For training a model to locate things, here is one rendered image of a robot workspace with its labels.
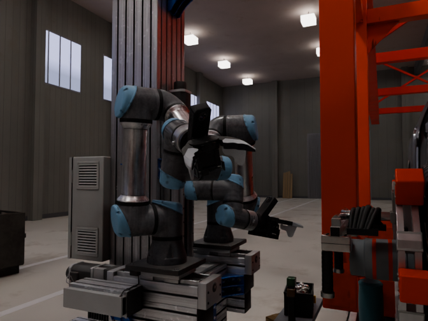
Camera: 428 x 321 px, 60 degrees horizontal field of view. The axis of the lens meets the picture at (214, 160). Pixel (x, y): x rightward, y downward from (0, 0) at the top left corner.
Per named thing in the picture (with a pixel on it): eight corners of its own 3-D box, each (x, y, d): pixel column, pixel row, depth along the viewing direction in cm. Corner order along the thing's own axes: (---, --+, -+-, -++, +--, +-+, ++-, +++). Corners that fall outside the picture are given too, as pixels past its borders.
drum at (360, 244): (419, 288, 119) (418, 244, 119) (348, 281, 127) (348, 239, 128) (415, 278, 132) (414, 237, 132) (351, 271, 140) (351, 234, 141)
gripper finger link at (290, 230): (301, 239, 144) (278, 234, 145) (303, 223, 145) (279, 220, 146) (303, 239, 141) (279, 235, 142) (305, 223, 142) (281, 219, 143)
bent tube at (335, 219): (397, 230, 111) (397, 194, 112) (330, 226, 119) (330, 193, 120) (395, 223, 128) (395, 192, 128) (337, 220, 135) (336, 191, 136)
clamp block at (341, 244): (350, 253, 116) (350, 235, 116) (321, 250, 120) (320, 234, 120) (351, 249, 121) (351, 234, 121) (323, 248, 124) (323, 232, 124)
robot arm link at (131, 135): (157, 238, 133) (164, 86, 132) (116, 242, 126) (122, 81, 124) (146, 231, 144) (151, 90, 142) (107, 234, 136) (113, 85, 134)
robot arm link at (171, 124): (183, 145, 111) (186, 117, 109) (196, 155, 101) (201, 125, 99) (157, 143, 107) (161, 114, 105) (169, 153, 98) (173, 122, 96)
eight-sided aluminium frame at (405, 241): (427, 385, 100) (421, 182, 102) (399, 379, 102) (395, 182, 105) (412, 316, 149) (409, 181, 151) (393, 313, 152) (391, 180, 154)
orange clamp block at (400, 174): (424, 206, 109) (425, 181, 105) (394, 205, 112) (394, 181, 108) (421, 192, 115) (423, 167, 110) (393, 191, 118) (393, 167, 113)
